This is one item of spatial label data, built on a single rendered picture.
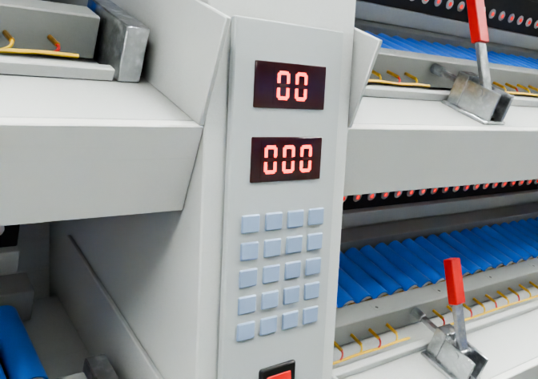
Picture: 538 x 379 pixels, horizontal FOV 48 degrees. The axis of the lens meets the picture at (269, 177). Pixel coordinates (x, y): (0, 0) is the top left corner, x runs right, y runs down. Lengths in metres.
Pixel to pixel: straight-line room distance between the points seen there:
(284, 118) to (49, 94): 0.11
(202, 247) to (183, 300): 0.03
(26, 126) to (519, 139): 0.36
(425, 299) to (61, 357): 0.29
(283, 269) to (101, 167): 0.11
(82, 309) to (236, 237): 0.15
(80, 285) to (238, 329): 0.14
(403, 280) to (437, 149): 0.18
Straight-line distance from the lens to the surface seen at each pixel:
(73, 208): 0.27
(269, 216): 0.30
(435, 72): 0.50
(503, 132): 0.47
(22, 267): 0.47
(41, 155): 0.25
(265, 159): 0.29
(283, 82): 0.30
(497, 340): 0.59
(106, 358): 0.37
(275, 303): 0.32
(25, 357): 0.38
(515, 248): 0.74
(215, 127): 0.28
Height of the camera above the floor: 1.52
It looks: 7 degrees down
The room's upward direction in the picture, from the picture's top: 3 degrees clockwise
